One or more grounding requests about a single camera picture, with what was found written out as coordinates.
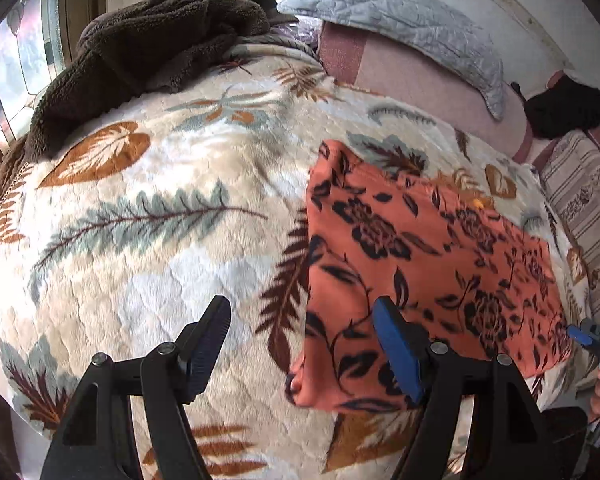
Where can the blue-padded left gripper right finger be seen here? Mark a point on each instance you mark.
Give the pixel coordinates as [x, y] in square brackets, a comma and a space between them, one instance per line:
[509, 437]

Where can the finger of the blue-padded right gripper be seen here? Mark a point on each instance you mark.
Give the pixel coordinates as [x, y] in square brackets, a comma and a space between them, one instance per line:
[583, 334]

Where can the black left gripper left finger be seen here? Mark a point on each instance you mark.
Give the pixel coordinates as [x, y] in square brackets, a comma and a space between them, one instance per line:
[95, 438]

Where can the orange floral garment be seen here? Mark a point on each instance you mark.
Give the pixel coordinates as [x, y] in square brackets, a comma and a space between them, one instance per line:
[468, 276]

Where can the person's right hand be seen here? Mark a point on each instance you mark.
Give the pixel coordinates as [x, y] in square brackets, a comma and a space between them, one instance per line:
[594, 406]

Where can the striped floral folded quilt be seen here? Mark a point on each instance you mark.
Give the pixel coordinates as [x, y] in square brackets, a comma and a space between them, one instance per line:
[572, 181]

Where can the leaf-patterned cream blanket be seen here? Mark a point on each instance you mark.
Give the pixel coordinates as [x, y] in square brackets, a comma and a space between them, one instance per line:
[153, 208]

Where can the black garment on bed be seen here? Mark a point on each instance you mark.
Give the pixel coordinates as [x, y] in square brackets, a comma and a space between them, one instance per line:
[565, 105]

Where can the grey quilted pillow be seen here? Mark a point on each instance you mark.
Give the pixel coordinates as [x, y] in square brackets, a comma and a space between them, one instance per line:
[442, 33]

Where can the window with patterned glass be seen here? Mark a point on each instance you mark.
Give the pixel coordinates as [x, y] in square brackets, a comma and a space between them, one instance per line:
[31, 58]

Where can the dark brown fleece blanket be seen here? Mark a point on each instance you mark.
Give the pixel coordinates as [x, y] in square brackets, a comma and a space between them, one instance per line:
[151, 46]

